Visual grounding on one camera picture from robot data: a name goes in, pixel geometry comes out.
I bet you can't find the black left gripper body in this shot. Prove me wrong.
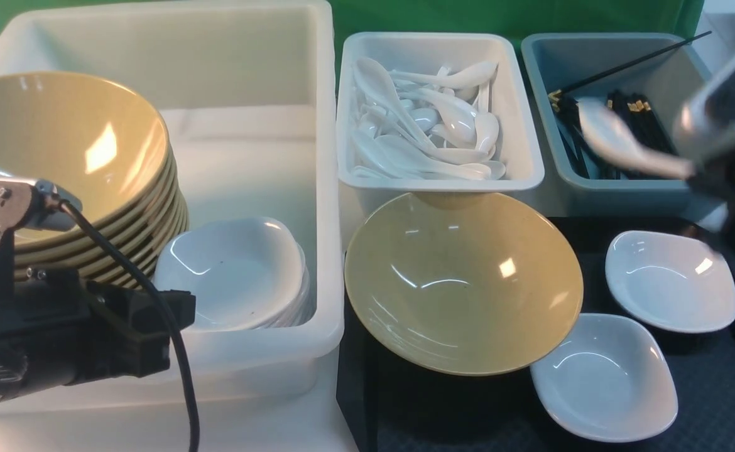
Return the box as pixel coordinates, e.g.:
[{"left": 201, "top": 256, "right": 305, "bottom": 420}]
[{"left": 0, "top": 272, "right": 170, "bottom": 403}]

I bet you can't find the white sauce dish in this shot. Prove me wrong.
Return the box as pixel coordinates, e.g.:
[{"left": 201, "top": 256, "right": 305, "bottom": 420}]
[
  {"left": 605, "top": 230, "right": 735, "bottom": 334},
  {"left": 530, "top": 313, "right": 678, "bottom": 443}
]

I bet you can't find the white soup spoon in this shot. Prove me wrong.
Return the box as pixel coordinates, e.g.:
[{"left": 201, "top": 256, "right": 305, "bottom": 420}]
[{"left": 577, "top": 97, "right": 696, "bottom": 180}]

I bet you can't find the yellow noodle bowl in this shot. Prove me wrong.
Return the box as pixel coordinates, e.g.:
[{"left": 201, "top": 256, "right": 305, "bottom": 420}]
[{"left": 344, "top": 193, "right": 585, "bottom": 377}]

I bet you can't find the top stacked yellow bowl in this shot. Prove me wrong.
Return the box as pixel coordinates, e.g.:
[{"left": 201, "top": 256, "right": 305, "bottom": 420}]
[{"left": 0, "top": 72, "right": 172, "bottom": 222}]

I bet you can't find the stack of yellow bowls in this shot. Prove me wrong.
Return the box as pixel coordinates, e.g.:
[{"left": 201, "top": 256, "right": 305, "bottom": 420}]
[{"left": 13, "top": 151, "right": 189, "bottom": 287}]

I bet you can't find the black serving tray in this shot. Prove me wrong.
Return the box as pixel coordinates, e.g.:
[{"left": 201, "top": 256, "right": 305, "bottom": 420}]
[{"left": 336, "top": 252, "right": 735, "bottom": 451}]

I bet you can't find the stack of white sauce dishes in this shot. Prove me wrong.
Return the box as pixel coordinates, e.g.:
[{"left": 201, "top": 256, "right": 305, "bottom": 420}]
[{"left": 153, "top": 217, "right": 311, "bottom": 333}]

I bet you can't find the blue-grey chopstick bin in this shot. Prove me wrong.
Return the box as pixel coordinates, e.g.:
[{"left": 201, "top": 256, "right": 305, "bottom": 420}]
[{"left": 521, "top": 33, "right": 718, "bottom": 220}]

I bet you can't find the pile of white spoons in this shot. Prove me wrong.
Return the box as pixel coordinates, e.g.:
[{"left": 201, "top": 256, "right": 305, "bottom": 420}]
[{"left": 347, "top": 57, "right": 506, "bottom": 181}]

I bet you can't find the white spoon bin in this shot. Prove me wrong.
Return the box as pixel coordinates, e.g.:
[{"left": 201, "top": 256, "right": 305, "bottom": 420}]
[{"left": 336, "top": 31, "right": 545, "bottom": 217}]

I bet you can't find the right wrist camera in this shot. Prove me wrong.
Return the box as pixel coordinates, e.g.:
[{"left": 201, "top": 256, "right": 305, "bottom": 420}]
[{"left": 672, "top": 54, "right": 735, "bottom": 164}]

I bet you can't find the black camera cable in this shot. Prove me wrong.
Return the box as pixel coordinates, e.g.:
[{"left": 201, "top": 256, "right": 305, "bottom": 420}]
[{"left": 57, "top": 200, "right": 200, "bottom": 452}]

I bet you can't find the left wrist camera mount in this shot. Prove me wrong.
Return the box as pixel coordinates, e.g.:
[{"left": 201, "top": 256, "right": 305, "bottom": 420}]
[{"left": 0, "top": 176, "right": 82, "bottom": 333}]

